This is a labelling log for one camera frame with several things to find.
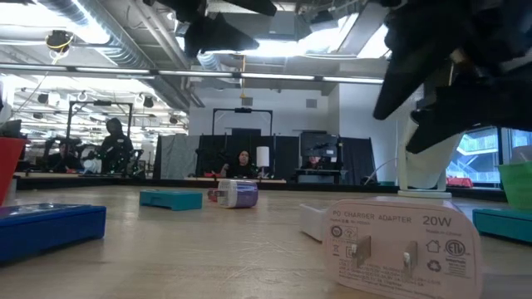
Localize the red object outside window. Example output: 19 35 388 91
446 177 474 189

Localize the black monitor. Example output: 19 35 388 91
299 130 340 159

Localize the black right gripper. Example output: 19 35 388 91
372 0 532 155

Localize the black partition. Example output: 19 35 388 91
197 135 300 180

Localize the silver ventilation duct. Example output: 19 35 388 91
37 0 207 110

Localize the purple and white charger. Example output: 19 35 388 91
214 179 259 209

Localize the black aluminium table frame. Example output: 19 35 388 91
14 176 506 203

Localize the white 20W charger adapter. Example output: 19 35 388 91
322 198 485 299

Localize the green plastic basket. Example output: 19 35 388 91
497 161 532 211

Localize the black rig frame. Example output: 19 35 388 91
68 100 134 175
212 107 274 138

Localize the red plastic basket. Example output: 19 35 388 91
0 136 28 208

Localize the grey curtain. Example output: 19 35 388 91
153 135 200 180

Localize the ceiling light strip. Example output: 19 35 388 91
0 61 385 86

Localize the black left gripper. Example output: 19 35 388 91
143 0 278 58

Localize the teal plastic box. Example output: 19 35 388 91
139 189 204 212
471 207 532 244

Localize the white digital clock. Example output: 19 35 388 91
298 202 330 243

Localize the blue plastic box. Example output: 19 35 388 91
0 203 107 267

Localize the white cylinder lamp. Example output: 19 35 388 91
255 145 270 179

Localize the person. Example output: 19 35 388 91
219 149 259 179
305 155 328 170
45 140 84 174
97 117 135 174

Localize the black cable reel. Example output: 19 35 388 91
45 29 75 54

